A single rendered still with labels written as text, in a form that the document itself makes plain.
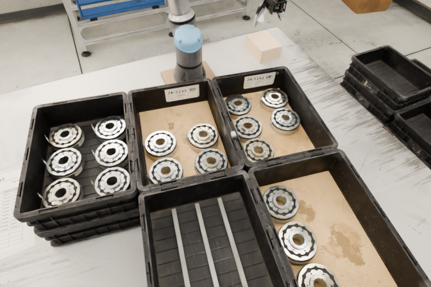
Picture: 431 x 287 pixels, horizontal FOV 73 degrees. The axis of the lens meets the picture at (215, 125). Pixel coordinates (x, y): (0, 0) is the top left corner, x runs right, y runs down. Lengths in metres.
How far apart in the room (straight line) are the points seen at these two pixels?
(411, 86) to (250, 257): 1.55
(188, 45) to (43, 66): 1.94
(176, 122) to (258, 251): 0.51
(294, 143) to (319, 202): 0.22
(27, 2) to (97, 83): 2.29
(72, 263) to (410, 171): 1.20
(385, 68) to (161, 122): 1.51
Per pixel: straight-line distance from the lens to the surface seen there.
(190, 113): 1.08
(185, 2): 1.32
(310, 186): 0.96
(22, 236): 1.14
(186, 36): 1.25
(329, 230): 0.91
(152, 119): 1.08
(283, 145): 1.02
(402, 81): 2.09
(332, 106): 1.40
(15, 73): 3.01
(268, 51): 1.52
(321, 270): 0.84
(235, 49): 1.62
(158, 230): 0.86
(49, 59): 3.03
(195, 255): 0.83
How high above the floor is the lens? 1.63
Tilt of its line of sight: 50 degrees down
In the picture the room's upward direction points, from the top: 2 degrees clockwise
